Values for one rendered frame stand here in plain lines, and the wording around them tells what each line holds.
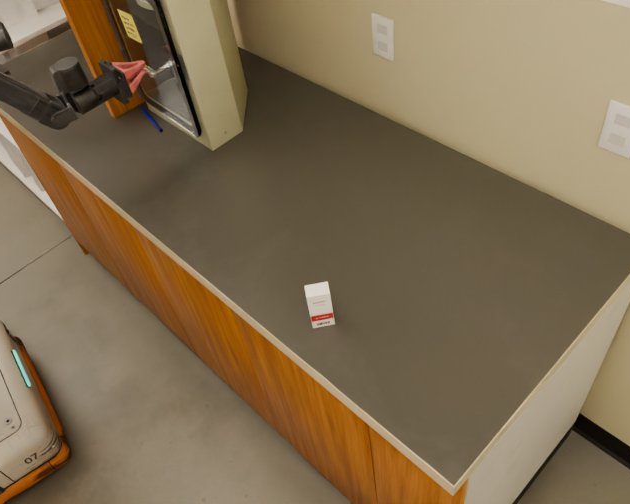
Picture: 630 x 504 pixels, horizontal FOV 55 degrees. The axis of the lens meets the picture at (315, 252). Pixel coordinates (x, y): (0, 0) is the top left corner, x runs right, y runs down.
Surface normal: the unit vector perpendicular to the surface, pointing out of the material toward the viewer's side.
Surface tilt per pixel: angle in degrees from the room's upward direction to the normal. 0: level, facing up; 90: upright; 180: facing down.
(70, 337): 0
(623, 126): 90
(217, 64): 90
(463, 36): 90
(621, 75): 90
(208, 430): 0
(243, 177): 0
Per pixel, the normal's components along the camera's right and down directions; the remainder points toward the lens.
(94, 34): 0.70, 0.48
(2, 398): -0.12, -0.65
